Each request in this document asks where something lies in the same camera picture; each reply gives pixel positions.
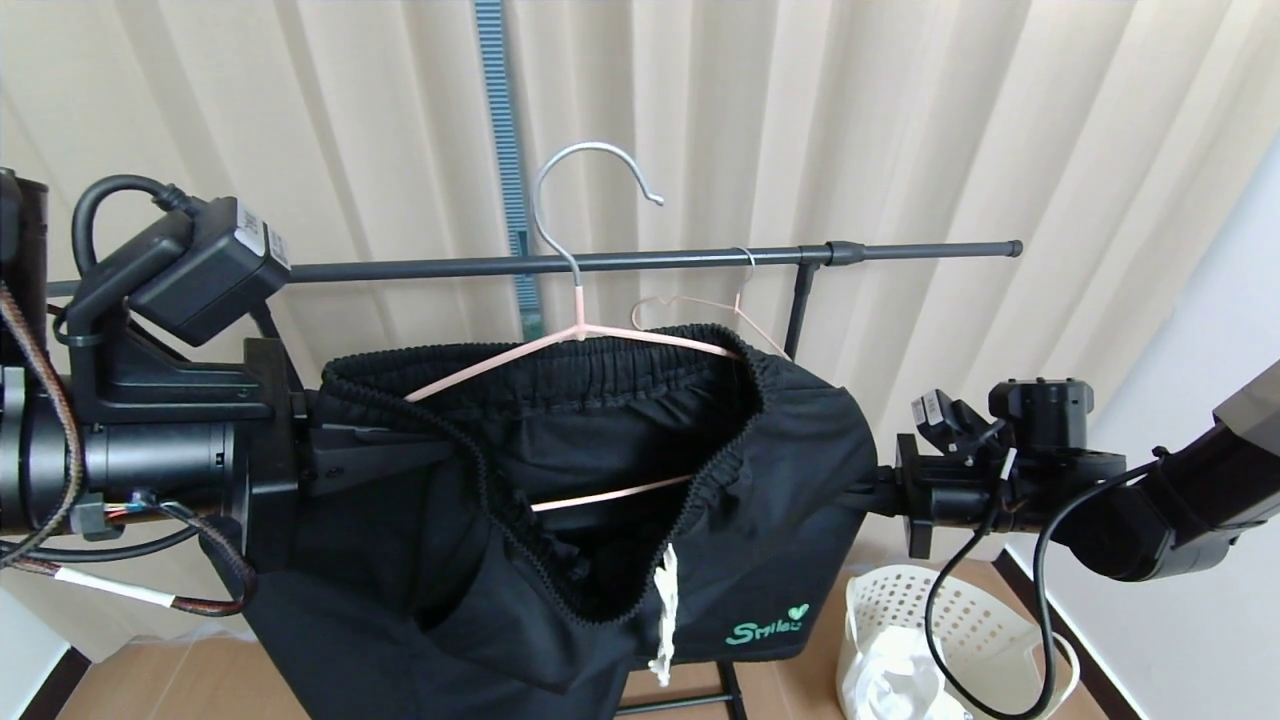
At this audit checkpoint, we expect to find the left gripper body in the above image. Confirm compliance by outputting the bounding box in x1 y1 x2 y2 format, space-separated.
20 338 308 573

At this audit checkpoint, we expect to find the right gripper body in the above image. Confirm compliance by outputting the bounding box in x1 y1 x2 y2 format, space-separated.
895 433 1013 561

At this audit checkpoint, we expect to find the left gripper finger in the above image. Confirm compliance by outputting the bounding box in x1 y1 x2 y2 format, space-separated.
305 423 463 485

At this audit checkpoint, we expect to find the pink clothes hanger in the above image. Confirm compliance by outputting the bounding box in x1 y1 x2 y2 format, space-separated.
630 248 793 361
405 142 743 513

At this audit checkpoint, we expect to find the black garment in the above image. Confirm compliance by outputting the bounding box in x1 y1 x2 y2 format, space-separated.
200 323 879 720

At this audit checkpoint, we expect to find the white laundry basket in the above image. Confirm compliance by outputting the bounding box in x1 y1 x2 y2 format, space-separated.
835 565 1083 720

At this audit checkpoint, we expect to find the black clothes rack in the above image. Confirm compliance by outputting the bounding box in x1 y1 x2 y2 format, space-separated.
45 238 1023 720

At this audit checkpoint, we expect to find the white garment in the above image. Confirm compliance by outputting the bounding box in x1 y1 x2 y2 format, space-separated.
848 655 976 720

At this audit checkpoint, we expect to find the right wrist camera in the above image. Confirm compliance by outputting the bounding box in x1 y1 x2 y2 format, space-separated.
912 390 1007 467

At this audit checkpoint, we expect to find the black cable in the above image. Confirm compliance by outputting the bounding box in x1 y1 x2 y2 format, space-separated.
924 455 1171 720
0 175 206 569

